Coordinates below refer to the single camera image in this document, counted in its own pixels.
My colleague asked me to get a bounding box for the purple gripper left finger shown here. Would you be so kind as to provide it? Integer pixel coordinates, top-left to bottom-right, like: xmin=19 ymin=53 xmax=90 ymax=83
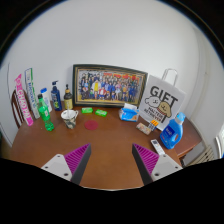
xmin=42 ymin=144 xmax=91 ymax=185

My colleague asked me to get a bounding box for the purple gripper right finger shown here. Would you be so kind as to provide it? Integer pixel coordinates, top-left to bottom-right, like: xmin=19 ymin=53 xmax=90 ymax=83
xmin=132 ymin=143 xmax=182 ymax=185

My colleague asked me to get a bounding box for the white remote control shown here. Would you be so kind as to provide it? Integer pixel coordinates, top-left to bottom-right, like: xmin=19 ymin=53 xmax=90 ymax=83
xmin=151 ymin=139 xmax=165 ymax=155

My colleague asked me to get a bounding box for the blue detergent bottle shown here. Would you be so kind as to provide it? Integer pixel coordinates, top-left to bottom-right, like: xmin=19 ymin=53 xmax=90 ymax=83
xmin=160 ymin=112 xmax=185 ymax=149

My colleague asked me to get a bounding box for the small card pack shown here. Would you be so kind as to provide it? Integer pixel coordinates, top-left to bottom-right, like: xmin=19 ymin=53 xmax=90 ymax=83
xmin=136 ymin=123 xmax=151 ymax=135

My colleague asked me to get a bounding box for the orange battery pack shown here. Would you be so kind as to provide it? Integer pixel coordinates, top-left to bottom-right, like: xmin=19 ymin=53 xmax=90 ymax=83
xmin=148 ymin=120 xmax=158 ymax=131

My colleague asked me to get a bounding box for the dark red round coaster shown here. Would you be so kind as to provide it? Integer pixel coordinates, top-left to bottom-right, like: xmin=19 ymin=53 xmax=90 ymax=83
xmin=84 ymin=120 xmax=98 ymax=130

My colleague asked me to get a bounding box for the patterned ceramic mug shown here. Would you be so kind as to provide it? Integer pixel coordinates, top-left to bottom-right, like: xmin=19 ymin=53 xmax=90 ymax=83
xmin=61 ymin=110 xmax=78 ymax=129

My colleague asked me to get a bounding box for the white radiator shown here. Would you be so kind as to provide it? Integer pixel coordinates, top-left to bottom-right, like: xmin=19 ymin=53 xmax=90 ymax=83
xmin=189 ymin=146 xmax=214 ymax=166

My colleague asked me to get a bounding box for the green soap box left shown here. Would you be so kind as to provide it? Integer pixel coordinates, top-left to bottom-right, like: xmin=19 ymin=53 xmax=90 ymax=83
xmin=81 ymin=107 xmax=93 ymax=114

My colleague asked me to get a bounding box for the green soap box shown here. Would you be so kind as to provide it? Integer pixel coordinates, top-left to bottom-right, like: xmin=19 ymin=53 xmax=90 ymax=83
xmin=81 ymin=107 xmax=93 ymax=114
xmin=95 ymin=109 xmax=107 ymax=117

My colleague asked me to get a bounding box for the blue tissue pack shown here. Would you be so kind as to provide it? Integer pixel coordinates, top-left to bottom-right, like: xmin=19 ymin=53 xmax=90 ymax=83
xmin=119 ymin=103 xmax=139 ymax=122

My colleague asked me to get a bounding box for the green soap box right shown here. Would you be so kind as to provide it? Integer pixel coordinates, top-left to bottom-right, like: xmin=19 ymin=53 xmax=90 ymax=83
xmin=95 ymin=109 xmax=107 ymax=117

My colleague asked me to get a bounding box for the green plastic bottle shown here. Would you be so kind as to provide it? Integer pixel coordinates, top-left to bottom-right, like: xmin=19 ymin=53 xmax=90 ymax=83
xmin=38 ymin=94 xmax=54 ymax=131

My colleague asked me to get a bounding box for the white gift paper bag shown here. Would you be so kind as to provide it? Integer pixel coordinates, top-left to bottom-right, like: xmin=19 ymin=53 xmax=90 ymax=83
xmin=139 ymin=68 xmax=186 ymax=130

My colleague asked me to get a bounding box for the black yellow pump bottle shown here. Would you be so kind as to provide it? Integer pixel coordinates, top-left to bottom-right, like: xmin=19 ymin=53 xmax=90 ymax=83
xmin=64 ymin=86 xmax=73 ymax=109

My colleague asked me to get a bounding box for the dark blue pump bottle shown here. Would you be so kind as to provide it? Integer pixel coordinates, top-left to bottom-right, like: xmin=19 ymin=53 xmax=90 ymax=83
xmin=51 ymin=81 xmax=62 ymax=111

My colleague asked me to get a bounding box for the white blue-capped bottle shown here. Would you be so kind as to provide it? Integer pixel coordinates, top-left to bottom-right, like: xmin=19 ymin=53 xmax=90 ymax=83
xmin=40 ymin=88 xmax=52 ymax=112

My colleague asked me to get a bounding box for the wooden chair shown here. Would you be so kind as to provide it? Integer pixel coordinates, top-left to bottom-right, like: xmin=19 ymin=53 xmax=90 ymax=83
xmin=11 ymin=90 xmax=32 ymax=127

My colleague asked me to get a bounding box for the framed group photo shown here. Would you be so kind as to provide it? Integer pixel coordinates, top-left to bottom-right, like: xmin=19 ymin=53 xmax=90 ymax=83
xmin=73 ymin=64 xmax=147 ymax=107

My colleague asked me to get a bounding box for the white green long box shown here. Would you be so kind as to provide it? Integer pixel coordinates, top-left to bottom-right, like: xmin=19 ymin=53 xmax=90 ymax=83
xmin=25 ymin=68 xmax=40 ymax=119

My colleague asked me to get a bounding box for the pink long box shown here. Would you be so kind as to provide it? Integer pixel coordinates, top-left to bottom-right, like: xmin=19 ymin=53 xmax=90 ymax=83
xmin=15 ymin=74 xmax=33 ymax=126

